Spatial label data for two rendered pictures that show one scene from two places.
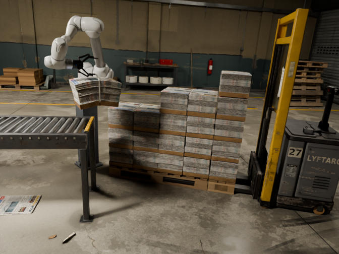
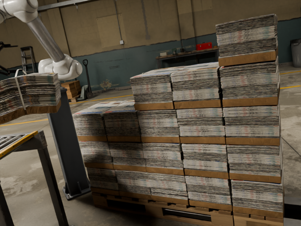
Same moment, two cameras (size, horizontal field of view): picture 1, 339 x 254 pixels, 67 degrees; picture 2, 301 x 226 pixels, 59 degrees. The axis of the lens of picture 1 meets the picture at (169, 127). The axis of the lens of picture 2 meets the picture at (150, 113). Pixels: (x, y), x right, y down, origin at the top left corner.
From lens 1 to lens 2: 1.17 m
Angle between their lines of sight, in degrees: 19
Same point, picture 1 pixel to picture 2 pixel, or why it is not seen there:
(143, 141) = (124, 157)
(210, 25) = not seen: outside the picture
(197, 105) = (187, 89)
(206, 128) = (210, 125)
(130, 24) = (158, 14)
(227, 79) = (228, 33)
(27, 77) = not seen: hidden behind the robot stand
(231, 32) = not seen: outside the picture
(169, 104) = (146, 95)
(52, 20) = (82, 30)
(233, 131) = (259, 126)
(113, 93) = (43, 93)
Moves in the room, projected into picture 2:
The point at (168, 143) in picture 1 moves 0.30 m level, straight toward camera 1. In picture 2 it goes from (157, 157) to (144, 179)
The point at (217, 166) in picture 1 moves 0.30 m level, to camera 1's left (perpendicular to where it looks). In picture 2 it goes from (243, 189) to (194, 188)
